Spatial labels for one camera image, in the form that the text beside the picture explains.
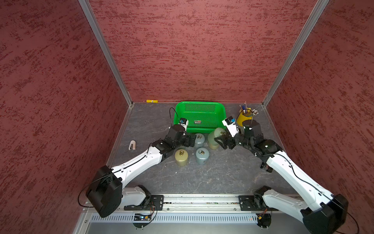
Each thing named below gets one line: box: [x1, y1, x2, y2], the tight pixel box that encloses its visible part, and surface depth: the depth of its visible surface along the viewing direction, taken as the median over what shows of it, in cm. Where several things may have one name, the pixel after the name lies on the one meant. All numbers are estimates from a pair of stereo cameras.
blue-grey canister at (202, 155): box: [195, 147, 210, 165], surface depth 85 cm
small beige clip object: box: [128, 139, 136, 151], surface depth 95 cm
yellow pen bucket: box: [236, 107, 253, 127], surface depth 102 cm
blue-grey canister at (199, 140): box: [194, 133, 206, 148], surface depth 91 cm
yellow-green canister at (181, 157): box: [174, 148, 189, 167], surface depth 85 cm
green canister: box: [207, 127, 227, 150], surface depth 74 cm
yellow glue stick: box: [146, 99, 159, 104], surface depth 124 cm
